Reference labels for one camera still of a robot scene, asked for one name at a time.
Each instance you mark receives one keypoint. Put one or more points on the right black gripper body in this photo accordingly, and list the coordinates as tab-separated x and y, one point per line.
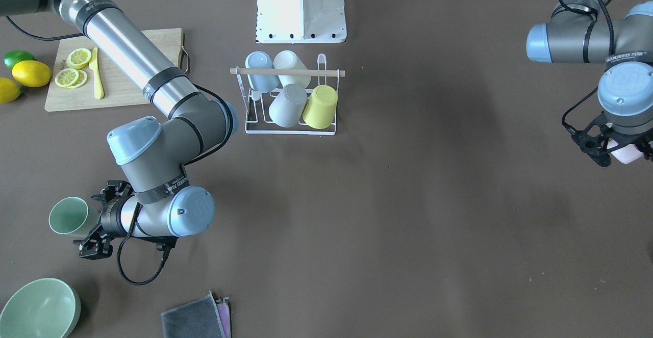
108	216

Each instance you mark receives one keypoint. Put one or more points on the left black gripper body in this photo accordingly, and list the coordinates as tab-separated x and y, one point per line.
649	150

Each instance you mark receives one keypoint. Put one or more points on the pink plastic cup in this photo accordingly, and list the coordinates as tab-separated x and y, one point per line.
625	155

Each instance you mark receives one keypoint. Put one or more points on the mint green plastic cup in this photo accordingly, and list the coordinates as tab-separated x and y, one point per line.
74	217

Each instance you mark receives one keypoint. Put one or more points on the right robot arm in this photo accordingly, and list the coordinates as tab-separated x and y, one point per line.
156	203

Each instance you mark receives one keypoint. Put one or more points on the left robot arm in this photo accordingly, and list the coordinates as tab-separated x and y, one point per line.
582	31

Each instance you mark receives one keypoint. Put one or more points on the grey cup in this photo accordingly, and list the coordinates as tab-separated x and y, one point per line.
287	107

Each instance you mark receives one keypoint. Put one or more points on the yellow cup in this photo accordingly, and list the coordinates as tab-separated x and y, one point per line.
320	109

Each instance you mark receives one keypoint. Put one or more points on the white cup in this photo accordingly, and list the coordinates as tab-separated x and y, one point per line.
288	59

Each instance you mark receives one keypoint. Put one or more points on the mint green bowl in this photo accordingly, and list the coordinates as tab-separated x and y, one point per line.
47	307

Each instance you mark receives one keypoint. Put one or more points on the grey folded cloth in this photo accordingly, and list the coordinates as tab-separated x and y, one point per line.
205	317

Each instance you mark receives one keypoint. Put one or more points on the yellow plastic knife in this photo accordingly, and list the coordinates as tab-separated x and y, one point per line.
98	88

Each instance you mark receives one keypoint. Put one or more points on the lemon slice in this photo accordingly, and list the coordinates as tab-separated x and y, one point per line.
79	58
71	78

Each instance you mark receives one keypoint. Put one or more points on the wooden cutting board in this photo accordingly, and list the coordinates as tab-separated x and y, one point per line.
119	90

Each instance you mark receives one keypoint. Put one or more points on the whole yellow lemon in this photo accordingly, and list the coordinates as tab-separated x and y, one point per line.
32	73

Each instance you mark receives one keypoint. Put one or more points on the green lime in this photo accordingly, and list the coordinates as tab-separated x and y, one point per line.
13	57

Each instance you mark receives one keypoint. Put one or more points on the white wire cup holder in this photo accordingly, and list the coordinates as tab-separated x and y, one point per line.
259	84

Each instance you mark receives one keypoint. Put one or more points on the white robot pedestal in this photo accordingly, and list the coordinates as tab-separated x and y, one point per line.
300	22

